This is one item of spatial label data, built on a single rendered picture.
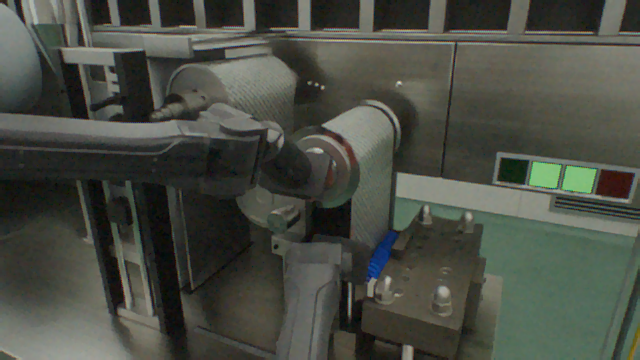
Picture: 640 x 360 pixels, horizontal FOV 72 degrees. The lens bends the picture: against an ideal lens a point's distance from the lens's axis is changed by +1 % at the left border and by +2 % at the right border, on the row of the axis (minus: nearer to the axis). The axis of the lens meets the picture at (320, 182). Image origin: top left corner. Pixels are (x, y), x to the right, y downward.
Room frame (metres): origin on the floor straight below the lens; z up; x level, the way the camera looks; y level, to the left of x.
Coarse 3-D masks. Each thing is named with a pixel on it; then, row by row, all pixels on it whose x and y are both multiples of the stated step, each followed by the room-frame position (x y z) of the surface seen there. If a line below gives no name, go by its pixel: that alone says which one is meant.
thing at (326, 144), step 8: (312, 136) 0.69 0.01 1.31; (320, 136) 0.69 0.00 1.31; (296, 144) 0.70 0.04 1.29; (304, 144) 0.70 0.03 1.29; (312, 144) 0.69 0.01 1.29; (320, 144) 0.68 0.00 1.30; (328, 144) 0.68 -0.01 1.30; (336, 144) 0.68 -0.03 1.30; (328, 152) 0.68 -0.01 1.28; (336, 152) 0.67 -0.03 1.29; (336, 160) 0.67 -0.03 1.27; (344, 160) 0.67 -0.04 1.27; (344, 168) 0.67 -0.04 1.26; (344, 176) 0.67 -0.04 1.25; (336, 184) 0.67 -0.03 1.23; (344, 184) 0.67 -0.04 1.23; (328, 192) 0.68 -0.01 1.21; (336, 192) 0.67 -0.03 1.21; (320, 200) 0.69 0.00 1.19
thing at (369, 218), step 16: (384, 176) 0.83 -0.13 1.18; (368, 192) 0.74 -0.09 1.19; (384, 192) 0.84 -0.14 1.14; (352, 208) 0.67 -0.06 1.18; (368, 208) 0.74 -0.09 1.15; (384, 208) 0.85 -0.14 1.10; (352, 224) 0.67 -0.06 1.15; (368, 224) 0.75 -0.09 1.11; (384, 224) 0.86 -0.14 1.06; (368, 240) 0.75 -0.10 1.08
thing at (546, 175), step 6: (534, 162) 0.84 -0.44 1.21; (534, 168) 0.84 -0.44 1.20; (540, 168) 0.84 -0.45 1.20; (546, 168) 0.83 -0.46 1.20; (552, 168) 0.83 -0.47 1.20; (558, 168) 0.82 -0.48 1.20; (534, 174) 0.84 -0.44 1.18; (540, 174) 0.84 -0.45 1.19; (546, 174) 0.83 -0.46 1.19; (552, 174) 0.83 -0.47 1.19; (558, 174) 0.82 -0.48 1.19; (534, 180) 0.84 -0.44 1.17; (540, 180) 0.84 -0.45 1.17; (546, 180) 0.83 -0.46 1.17; (552, 180) 0.83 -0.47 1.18; (546, 186) 0.83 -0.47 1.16; (552, 186) 0.83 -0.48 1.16
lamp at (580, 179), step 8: (568, 168) 0.82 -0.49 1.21; (576, 168) 0.81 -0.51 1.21; (584, 168) 0.81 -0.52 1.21; (568, 176) 0.82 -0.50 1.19; (576, 176) 0.81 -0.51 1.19; (584, 176) 0.80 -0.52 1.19; (592, 176) 0.80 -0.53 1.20; (568, 184) 0.81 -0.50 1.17; (576, 184) 0.81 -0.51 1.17; (584, 184) 0.80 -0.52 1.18
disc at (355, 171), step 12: (300, 132) 0.71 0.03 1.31; (312, 132) 0.70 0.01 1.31; (324, 132) 0.69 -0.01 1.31; (336, 132) 0.68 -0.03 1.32; (348, 144) 0.67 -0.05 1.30; (348, 156) 0.67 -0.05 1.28; (360, 168) 0.67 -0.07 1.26; (348, 192) 0.67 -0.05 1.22; (312, 204) 0.70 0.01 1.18; (324, 204) 0.69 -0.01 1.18; (336, 204) 0.68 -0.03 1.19
